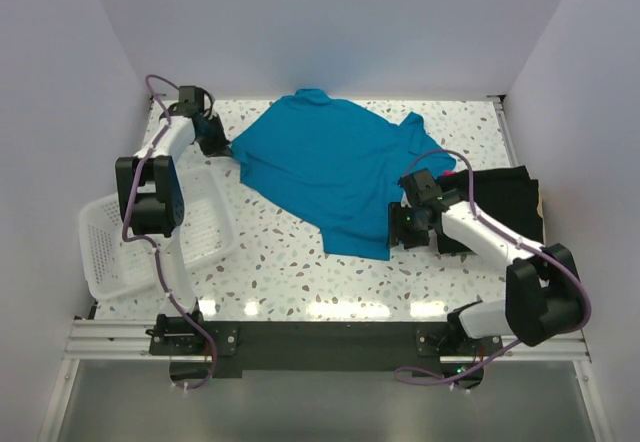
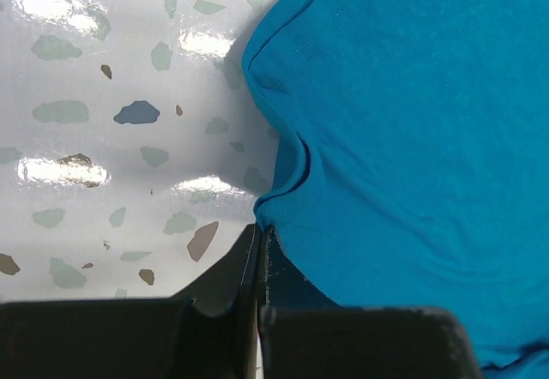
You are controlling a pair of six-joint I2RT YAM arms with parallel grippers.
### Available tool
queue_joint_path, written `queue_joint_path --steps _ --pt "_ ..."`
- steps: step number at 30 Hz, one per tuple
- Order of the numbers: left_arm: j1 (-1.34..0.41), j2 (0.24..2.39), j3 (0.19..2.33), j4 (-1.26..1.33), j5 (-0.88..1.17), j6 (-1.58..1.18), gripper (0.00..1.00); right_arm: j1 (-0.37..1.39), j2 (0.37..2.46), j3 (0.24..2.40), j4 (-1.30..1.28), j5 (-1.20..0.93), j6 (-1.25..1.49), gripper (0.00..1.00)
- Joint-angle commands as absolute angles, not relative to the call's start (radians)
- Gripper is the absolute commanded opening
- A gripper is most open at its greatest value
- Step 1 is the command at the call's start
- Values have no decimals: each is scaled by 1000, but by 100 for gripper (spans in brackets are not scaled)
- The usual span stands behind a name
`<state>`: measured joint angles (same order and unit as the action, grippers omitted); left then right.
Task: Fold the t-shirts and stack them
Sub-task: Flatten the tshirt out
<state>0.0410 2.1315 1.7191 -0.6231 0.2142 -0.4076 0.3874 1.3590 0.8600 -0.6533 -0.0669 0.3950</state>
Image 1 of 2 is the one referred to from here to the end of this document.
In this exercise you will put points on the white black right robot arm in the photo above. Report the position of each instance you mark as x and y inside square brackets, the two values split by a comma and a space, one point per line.
[543, 294]

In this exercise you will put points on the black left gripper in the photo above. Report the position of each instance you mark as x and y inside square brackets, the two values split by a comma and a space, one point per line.
[221, 146]

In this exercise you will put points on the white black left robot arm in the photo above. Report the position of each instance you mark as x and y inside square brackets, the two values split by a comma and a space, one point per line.
[152, 205]

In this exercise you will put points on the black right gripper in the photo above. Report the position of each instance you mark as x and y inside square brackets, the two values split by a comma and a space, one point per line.
[397, 232]

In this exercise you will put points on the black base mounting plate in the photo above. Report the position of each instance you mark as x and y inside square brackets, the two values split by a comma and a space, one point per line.
[230, 349]

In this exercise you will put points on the aluminium extrusion rail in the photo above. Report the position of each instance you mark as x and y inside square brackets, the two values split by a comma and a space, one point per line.
[108, 340]

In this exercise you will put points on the black folded t shirt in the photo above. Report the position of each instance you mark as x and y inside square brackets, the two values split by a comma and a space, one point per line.
[509, 195]

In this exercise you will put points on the white plastic basket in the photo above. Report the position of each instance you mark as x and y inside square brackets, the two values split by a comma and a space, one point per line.
[114, 268]

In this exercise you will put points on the blue t shirt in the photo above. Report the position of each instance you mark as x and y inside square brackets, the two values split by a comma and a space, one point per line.
[335, 165]

